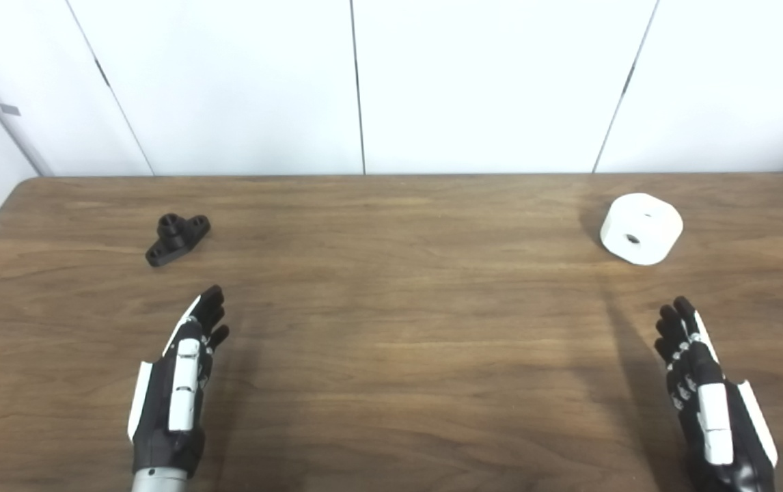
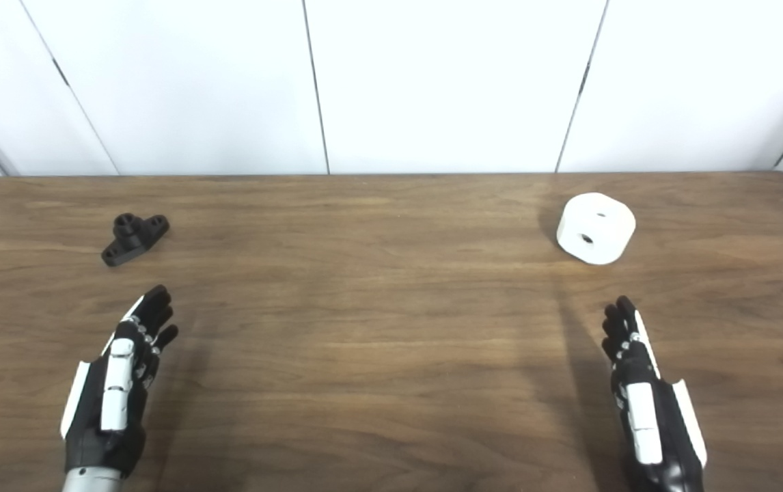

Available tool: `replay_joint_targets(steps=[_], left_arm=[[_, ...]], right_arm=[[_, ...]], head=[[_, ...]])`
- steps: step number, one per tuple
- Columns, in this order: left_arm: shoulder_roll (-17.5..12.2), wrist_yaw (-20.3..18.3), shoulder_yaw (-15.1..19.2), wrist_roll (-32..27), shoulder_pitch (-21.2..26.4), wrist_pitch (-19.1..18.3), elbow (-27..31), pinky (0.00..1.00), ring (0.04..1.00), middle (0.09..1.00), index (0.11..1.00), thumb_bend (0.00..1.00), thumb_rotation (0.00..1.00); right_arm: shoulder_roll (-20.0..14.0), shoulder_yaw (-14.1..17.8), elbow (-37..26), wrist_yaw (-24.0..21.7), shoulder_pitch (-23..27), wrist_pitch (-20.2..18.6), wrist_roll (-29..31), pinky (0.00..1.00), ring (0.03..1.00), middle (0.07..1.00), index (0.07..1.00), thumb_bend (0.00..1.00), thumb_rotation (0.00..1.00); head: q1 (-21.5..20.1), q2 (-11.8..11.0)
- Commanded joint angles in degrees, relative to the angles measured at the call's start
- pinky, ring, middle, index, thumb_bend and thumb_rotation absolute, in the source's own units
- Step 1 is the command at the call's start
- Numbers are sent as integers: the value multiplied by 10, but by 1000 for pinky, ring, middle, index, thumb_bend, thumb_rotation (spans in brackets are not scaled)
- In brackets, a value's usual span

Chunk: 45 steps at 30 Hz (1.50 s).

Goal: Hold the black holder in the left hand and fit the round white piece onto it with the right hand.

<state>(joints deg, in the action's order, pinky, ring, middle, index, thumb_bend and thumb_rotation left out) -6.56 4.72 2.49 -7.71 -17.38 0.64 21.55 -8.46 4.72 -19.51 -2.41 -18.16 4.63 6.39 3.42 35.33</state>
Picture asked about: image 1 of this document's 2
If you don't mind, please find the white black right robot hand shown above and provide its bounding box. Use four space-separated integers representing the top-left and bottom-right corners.
655 296 778 492

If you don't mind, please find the black flanged holder part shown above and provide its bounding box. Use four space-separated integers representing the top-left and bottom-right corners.
145 213 212 267

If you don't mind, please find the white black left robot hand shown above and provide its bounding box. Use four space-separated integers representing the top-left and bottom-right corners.
128 285 230 479

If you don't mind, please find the white block with holes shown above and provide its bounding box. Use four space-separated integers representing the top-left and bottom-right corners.
600 193 684 266

